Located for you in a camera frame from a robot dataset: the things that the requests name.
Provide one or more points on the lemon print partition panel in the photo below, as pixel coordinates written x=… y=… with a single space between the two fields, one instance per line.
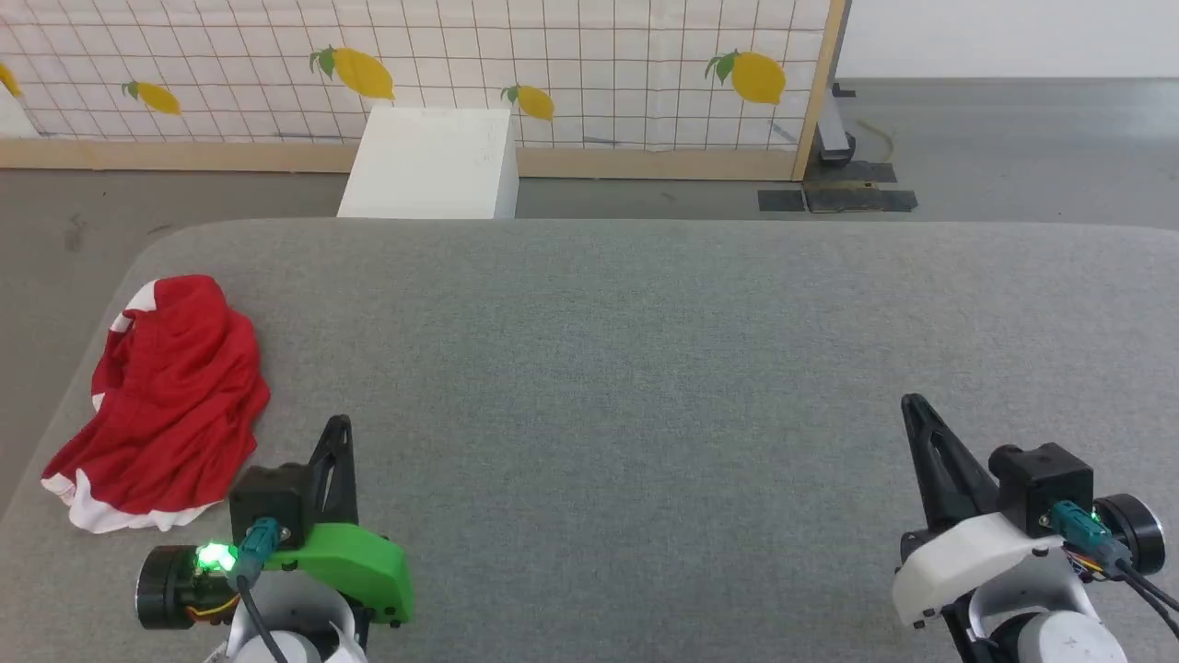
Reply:
x=589 y=55

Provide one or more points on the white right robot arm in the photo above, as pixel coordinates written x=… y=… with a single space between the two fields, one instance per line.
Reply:
x=1050 y=631

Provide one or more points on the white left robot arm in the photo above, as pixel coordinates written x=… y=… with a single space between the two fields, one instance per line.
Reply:
x=295 y=640

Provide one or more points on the red white-trimmed shirt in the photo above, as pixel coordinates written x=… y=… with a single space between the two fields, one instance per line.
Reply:
x=175 y=396

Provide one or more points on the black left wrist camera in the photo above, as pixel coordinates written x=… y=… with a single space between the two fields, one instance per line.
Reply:
x=272 y=497

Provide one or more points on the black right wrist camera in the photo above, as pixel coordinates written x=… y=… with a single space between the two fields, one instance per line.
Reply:
x=1045 y=483

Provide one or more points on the grey fabric sofa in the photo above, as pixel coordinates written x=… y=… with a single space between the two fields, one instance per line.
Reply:
x=645 y=368

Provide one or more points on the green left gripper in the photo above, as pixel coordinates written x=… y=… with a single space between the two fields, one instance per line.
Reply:
x=355 y=562

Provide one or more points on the grey metal stand foot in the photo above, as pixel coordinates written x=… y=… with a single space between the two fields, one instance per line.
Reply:
x=832 y=133

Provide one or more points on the black floor mat piece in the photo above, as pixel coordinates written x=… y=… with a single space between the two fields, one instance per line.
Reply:
x=861 y=201
x=852 y=172

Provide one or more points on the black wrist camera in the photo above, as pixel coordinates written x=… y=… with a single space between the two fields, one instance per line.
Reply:
x=272 y=497
x=1045 y=483

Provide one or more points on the white box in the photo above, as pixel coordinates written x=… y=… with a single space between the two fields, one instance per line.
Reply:
x=424 y=166

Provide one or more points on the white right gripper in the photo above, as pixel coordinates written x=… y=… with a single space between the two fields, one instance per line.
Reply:
x=967 y=562

